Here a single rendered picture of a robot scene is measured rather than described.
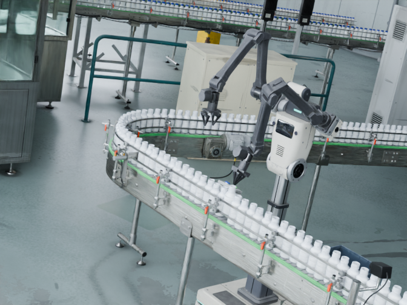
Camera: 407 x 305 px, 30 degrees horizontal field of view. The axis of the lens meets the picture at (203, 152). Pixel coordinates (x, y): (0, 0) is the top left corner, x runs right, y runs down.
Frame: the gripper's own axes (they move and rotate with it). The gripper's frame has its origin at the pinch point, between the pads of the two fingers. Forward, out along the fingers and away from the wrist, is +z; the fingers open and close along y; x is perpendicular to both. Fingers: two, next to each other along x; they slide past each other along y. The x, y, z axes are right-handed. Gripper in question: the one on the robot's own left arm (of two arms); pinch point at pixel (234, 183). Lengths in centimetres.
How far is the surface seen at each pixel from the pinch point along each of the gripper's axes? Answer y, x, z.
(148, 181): -50, -16, 23
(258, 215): 40.4, -18.2, 6.5
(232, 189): 17.1, -19.0, 1.5
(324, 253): 87, -18, 6
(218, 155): -98, 81, -4
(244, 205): 29.0, -18.2, 5.6
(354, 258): 67, 41, 7
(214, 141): -101, 74, -12
